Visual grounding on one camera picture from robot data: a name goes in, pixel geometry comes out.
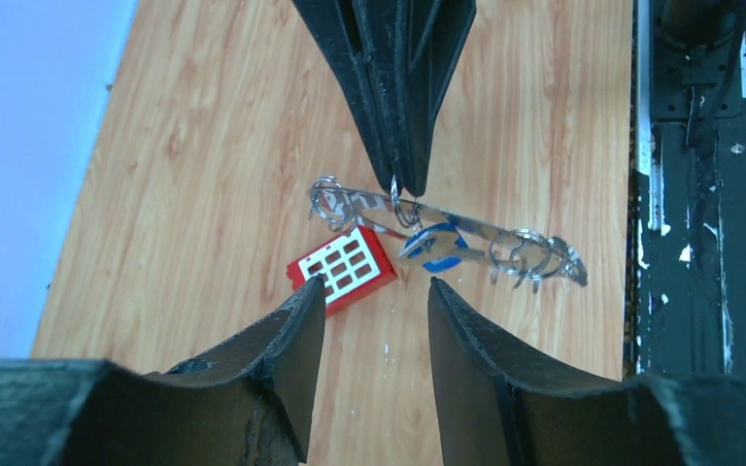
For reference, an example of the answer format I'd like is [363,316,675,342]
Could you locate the red window toy block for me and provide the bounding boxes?
[287,226,397,317]

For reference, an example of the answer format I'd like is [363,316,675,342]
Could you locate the grey metal keyring disc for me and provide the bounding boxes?
[308,176,589,292]

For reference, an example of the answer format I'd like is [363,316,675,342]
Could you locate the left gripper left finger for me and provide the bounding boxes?
[0,277,325,465]

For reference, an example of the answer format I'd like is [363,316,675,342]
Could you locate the blue key tag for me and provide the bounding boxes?
[398,222,487,274]

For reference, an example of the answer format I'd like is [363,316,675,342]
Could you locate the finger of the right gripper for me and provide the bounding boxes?
[293,0,409,192]
[405,0,476,196]

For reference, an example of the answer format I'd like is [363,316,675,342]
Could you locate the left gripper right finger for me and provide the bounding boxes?
[427,278,746,465]

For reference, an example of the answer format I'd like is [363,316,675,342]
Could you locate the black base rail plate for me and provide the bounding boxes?
[624,1,746,376]

